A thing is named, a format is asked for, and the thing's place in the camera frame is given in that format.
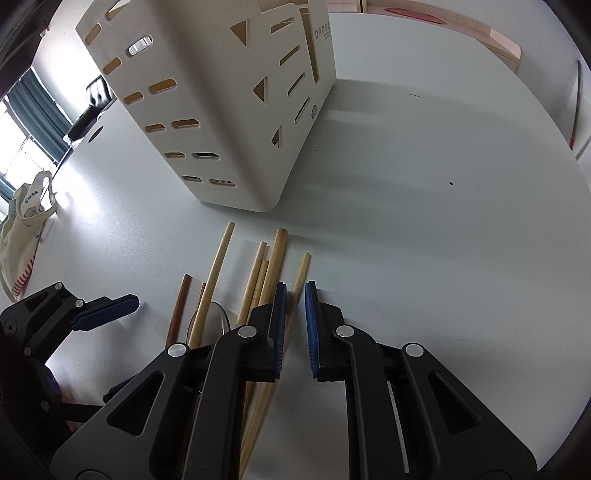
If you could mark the black leather sofa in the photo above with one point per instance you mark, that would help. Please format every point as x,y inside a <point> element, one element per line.
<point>97,94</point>

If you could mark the dark brown chopstick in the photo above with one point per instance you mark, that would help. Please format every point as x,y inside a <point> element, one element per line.
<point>179,307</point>
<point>201,297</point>

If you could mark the cream slotted utensil holder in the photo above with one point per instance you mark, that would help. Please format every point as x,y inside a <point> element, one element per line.
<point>207,115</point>

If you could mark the bright window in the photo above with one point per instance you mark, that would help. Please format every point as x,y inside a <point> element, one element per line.
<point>18,152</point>

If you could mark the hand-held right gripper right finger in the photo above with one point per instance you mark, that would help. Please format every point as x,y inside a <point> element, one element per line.
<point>311,327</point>

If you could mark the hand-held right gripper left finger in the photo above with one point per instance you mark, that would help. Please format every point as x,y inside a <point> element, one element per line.
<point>280,323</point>

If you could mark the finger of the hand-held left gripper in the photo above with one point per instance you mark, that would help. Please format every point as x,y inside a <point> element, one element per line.
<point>111,310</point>
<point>117,387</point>

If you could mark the metal spoon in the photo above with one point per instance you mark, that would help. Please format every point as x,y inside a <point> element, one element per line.
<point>217,318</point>

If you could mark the teal curtain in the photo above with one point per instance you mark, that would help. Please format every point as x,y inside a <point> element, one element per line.
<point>37,110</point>

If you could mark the cream canvas tote bag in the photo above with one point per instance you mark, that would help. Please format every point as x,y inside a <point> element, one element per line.
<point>23,230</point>

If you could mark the light wooden bench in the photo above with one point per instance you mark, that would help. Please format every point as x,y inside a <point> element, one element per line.
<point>498,41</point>

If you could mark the brown round table grommet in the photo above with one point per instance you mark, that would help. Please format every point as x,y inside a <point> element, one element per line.
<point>95,134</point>

